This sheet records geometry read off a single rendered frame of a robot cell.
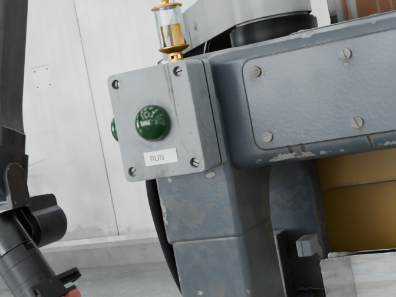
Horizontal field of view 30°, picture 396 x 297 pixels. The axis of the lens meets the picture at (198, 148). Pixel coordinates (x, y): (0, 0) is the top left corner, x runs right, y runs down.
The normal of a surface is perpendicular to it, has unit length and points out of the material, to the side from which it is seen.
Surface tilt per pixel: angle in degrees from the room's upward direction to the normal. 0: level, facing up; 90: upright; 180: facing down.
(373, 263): 90
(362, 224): 90
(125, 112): 90
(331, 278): 90
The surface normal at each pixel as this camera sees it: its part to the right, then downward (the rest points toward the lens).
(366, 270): -0.43, 0.13
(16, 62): 0.91, -0.14
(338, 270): -0.18, 0.09
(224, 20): -0.96, 0.19
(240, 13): -0.77, 0.18
